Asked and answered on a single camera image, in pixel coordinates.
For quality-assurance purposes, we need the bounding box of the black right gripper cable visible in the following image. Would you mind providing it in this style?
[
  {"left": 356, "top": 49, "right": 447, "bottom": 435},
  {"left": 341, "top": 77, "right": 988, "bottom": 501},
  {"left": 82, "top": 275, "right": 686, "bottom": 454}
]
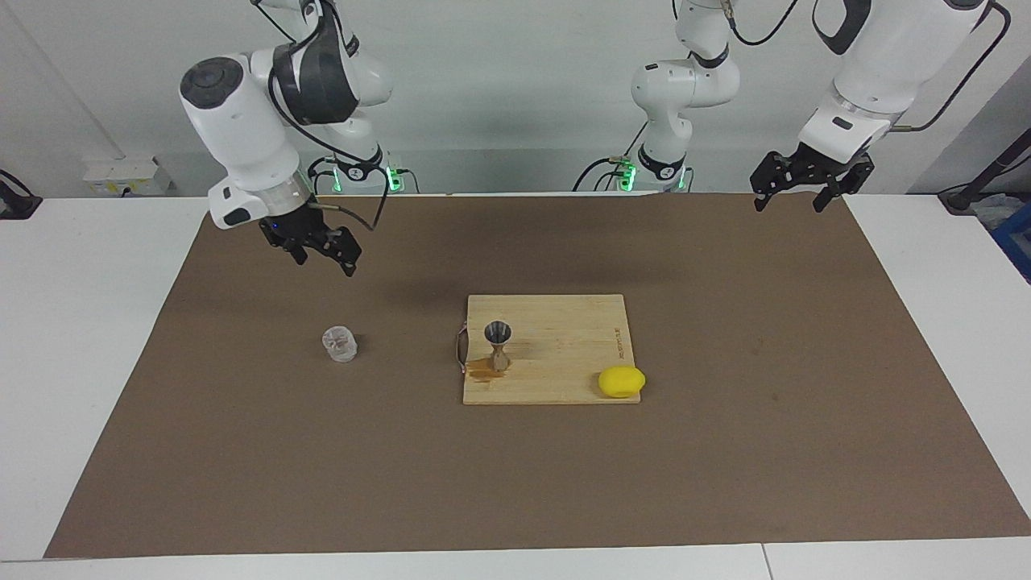
[{"left": 266, "top": 48, "right": 392, "bottom": 234}]

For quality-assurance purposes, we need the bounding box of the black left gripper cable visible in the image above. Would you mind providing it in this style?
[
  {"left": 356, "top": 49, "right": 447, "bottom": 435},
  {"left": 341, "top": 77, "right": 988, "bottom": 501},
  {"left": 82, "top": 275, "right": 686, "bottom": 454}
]
[{"left": 725, "top": 0, "right": 1012, "bottom": 135}]

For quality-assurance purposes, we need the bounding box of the yellow lemon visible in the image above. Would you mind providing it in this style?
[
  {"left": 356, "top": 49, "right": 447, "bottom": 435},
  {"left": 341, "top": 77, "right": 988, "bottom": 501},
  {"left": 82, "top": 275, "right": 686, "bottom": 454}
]
[{"left": 598, "top": 366, "right": 647, "bottom": 400}]

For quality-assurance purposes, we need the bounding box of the brown table mat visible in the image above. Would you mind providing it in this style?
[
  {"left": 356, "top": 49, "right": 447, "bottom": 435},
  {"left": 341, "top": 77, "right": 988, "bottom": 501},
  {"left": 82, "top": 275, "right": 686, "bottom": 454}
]
[{"left": 44, "top": 192, "right": 1031, "bottom": 559}]

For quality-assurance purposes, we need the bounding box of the white power strip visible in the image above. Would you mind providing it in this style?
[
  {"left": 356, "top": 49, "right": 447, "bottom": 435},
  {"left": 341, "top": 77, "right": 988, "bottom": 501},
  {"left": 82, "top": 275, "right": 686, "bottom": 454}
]
[{"left": 83, "top": 155, "right": 172, "bottom": 196}]

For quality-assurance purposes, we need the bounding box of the blue crate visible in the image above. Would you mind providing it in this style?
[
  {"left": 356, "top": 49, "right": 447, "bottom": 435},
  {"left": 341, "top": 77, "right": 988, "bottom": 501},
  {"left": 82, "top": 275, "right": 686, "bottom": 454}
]
[{"left": 991, "top": 201, "right": 1031, "bottom": 283}]

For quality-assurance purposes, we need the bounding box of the black clamp mount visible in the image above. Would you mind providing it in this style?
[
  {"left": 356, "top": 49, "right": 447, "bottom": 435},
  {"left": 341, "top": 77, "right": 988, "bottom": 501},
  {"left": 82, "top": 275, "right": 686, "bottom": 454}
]
[{"left": 0, "top": 169, "right": 43, "bottom": 220}]

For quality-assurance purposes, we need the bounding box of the bamboo cutting board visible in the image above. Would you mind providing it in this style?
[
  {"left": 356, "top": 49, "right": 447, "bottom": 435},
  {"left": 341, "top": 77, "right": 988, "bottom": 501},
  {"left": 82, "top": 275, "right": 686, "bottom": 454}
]
[{"left": 455, "top": 294, "right": 643, "bottom": 406}]

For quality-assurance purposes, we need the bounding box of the black stand pole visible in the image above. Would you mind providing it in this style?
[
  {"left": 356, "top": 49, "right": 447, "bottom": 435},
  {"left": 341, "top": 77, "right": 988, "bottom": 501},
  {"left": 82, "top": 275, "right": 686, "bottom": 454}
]
[{"left": 938, "top": 129, "right": 1031, "bottom": 214}]

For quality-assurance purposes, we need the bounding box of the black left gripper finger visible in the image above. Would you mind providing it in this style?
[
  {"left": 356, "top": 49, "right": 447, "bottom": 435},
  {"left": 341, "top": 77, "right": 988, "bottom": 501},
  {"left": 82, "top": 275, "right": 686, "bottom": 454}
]
[
  {"left": 751, "top": 151, "right": 787, "bottom": 213},
  {"left": 812, "top": 156, "right": 876, "bottom": 213}
]

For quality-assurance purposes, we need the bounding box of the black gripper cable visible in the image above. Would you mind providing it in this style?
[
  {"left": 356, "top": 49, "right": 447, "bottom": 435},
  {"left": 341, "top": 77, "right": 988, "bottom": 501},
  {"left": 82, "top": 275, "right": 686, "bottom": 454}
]
[
  {"left": 266, "top": 48, "right": 392, "bottom": 234},
  {"left": 725, "top": 0, "right": 1012, "bottom": 135}
]

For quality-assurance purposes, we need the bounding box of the small clear glass cup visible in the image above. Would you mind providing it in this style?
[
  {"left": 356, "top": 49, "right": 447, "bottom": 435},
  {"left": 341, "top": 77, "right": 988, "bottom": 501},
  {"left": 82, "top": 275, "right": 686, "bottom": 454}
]
[{"left": 322, "top": 325, "right": 358, "bottom": 364}]

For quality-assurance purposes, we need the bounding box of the steel cocktail jigger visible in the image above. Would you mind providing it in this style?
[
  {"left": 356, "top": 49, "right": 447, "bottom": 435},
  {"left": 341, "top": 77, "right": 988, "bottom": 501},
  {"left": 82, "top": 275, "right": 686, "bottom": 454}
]
[{"left": 483, "top": 321, "right": 512, "bottom": 373}]

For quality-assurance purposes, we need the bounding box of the black base cable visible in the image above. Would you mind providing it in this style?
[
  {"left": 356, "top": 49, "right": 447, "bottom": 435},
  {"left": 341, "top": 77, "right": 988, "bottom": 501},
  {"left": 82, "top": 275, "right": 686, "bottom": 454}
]
[
  {"left": 572, "top": 119, "right": 649, "bottom": 193},
  {"left": 308, "top": 155, "right": 339, "bottom": 195}
]

